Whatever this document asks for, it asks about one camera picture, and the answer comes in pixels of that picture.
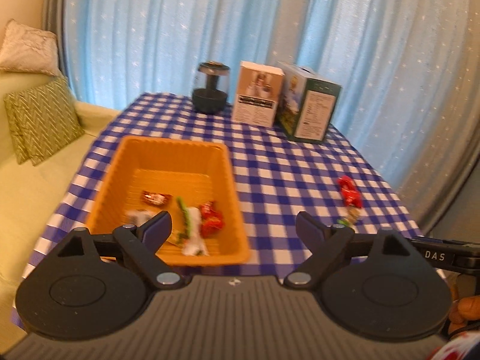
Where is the clear dark snack packet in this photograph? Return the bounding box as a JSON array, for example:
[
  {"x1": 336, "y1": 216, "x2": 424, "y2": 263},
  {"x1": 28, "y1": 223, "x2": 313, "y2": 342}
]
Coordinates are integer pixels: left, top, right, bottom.
[{"x1": 125, "y1": 210, "x2": 155, "y2": 228}]

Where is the red snack pack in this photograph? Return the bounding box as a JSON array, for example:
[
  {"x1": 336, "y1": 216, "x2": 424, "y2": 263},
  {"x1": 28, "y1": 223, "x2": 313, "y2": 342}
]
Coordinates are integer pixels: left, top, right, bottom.
[{"x1": 337, "y1": 175, "x2": 363, "y2": 209}]

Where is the small red candy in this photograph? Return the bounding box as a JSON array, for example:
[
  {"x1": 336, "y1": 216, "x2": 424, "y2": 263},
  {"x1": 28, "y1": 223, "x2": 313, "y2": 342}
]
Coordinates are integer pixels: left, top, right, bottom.
[{"x1": 142, "y1": 190, "x2": 173, "y2": 207}]

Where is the green white snack packet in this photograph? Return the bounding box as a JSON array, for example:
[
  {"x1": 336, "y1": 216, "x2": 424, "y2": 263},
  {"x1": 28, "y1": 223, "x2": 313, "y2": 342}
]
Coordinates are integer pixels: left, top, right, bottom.
[{"x1": 167, "y1": 197, "x2": 209, "y2": 256}]

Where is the red candy piece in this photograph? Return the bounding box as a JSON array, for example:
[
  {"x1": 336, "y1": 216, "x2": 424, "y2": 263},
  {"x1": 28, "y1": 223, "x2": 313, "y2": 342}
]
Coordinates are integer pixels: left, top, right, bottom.
[{"x1": 199, "y1": 201, "x2": 224, "y2": 238}]

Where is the green candy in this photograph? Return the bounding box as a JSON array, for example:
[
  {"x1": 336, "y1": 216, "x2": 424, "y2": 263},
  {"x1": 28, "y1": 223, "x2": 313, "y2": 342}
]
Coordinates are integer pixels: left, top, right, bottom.
[{"x1": 337, "y1": 205, "x2": 362, "y2": 228}]

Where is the right human hand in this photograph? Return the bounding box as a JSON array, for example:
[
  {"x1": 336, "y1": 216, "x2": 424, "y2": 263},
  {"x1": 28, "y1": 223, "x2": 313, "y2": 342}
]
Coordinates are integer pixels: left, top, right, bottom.
[{"x1": 448, "y1": 296, "x2": 480, "y2": 335}]

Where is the light green sofa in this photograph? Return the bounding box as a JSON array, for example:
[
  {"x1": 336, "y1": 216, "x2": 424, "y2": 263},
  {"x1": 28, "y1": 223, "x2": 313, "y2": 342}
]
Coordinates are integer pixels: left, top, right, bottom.
[{"x1": 0, "y1": 70, "x2": 122, "y2": 353}]

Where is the blue white checkered tablecloth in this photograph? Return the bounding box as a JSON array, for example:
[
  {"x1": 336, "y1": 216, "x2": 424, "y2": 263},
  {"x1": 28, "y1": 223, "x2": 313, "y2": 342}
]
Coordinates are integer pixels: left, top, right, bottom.
[{"x1": 10, "y1": 91, "x2": 448, "y2": 327}]

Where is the orange plastic tray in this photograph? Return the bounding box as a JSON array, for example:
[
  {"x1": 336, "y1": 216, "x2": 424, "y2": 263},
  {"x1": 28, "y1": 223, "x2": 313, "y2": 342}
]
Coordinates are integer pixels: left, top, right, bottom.
[{"x1": 86, "y1": 136, "x2": 250, "y2": 267}]

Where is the green chevron cushion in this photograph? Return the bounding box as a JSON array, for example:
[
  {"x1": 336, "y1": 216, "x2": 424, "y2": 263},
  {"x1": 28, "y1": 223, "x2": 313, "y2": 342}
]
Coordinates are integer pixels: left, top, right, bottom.
[{"x1": 3, "y1": 76, "x2": 84, "y2": 166}]

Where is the green milk carton box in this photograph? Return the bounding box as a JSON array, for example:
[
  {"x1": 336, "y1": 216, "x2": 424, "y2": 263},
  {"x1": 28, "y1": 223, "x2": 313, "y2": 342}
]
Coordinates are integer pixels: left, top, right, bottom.
[{"x1": 277, "y1": 62, "x2": 342, "y2": 143}]

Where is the blue star curtain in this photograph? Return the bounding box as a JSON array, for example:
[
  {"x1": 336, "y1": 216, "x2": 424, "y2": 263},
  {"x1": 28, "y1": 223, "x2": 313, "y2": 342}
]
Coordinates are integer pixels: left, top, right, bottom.
[{"x1": 64, "y1": 0, "x2": 470, "y2": 170}]

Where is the white humidifier product box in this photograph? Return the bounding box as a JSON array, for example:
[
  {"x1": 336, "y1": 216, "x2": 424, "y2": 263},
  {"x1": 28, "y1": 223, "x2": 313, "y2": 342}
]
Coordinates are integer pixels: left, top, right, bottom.
[{"x1": 232, "y1": 61, "x2": 285, "y2": 128}]

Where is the dark green glass humidifier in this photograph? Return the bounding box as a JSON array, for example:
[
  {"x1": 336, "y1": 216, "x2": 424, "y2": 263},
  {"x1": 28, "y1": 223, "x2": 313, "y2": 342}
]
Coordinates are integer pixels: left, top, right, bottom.
[{"x1": 191, "y1": 61, "x2": 230, "y2": 115}]

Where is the grey curtain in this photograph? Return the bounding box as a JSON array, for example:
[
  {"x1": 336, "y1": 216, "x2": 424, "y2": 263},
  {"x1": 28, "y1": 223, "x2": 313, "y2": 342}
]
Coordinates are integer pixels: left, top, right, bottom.
[{"x1": 397, "y1": 0, "x2": 479, "y2": 233}]

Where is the beige embroidered cushion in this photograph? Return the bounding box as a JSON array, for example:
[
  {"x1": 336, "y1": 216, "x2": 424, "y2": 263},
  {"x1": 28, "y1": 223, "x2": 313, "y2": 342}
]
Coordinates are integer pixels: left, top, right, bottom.
[{"x1": 1, "y1": 19, "x2": 62, "y2": 77}]

